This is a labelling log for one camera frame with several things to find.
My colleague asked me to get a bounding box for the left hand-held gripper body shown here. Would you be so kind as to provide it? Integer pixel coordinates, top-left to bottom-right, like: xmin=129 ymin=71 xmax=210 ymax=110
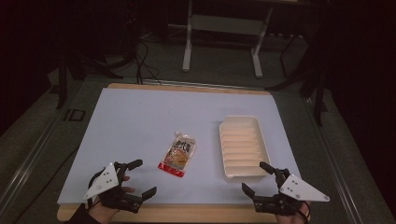
xmin=82 ymin=161 xmax=145 ymax=215

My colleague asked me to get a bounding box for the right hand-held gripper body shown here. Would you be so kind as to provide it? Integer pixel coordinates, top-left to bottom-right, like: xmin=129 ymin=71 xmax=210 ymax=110
xmin=252 ymin=167 xmax=331 ymax=217

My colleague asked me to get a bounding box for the white ribbed plastic tray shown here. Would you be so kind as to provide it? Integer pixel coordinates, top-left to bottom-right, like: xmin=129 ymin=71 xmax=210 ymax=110
xmin=218 ymin=115 xmax=272 ymax=184

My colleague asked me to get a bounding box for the sauce pouch with red edge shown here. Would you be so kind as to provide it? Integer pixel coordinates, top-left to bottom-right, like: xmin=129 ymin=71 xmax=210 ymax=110
xmin=157 ymin=130 xmax=198 ymax=178

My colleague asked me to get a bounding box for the person's right hand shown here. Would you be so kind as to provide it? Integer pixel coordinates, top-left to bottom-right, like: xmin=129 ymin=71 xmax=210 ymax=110
xmin=275 ymin=201 xmax=312 ymax=224

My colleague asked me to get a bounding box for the light blue table mat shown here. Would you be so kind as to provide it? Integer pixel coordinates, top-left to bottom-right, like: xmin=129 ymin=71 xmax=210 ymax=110
xmin=57 ymin=87 xmax=303 ymax=206

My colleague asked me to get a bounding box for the wooden table board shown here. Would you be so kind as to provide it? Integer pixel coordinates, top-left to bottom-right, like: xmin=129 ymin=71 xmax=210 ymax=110
xmin=56 ymin=82 xmax=278 ymax=224

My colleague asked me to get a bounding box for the silver metal strip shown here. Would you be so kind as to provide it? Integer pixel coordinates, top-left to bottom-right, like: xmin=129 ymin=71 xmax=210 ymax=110
xmin=141 ymin=78 xmax=254 ymax=91

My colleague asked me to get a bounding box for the black tripod stand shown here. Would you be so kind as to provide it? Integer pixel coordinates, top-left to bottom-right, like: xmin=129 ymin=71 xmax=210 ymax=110
xmin=264 ymin=27 xmax=332 ymax=128

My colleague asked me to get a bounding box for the black metal stand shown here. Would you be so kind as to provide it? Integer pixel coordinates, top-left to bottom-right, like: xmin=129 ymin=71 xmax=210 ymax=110
xmin=55 ymin=46 xmax=125 ymax=110

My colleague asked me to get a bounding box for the grey metal floor rail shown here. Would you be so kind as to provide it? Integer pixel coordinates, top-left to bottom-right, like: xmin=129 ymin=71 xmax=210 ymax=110
xmin=303 ymin=96 xmax=365 ymax=224
xmin=0 ymin=92 xmax=76 ymax=208

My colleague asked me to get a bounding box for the black cable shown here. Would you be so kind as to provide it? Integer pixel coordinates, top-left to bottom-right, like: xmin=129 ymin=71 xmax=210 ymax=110
xmin=134 ymin=36 xmax=163 ymax=86

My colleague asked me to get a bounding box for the white metal stand frame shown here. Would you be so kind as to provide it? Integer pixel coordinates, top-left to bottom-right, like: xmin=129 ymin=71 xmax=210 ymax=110
xmin=181 ymin=0 xmax=276 ymax=79

